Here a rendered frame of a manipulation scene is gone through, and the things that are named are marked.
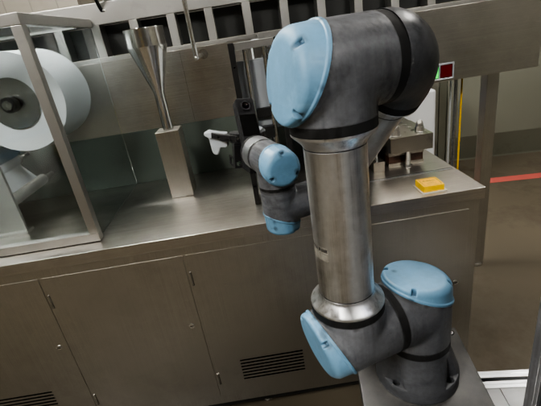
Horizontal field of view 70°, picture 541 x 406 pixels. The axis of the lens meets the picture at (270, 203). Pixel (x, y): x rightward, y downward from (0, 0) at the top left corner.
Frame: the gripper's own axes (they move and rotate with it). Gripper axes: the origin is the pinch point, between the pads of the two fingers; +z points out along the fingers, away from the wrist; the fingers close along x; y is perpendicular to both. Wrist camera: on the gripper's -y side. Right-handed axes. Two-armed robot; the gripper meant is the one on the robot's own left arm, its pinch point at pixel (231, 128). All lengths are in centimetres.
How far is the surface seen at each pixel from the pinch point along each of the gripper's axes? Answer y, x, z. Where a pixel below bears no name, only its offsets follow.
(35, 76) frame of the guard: -14, -48, 30
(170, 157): 18, -11, 50
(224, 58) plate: -17, 17, 68
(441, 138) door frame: 63, 268, 193
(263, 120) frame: 2.5, 17.9, 23.5
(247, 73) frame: -12.7, 12.4, 22.0
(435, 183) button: 22, 66, -7
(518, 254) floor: 99, 188, 39
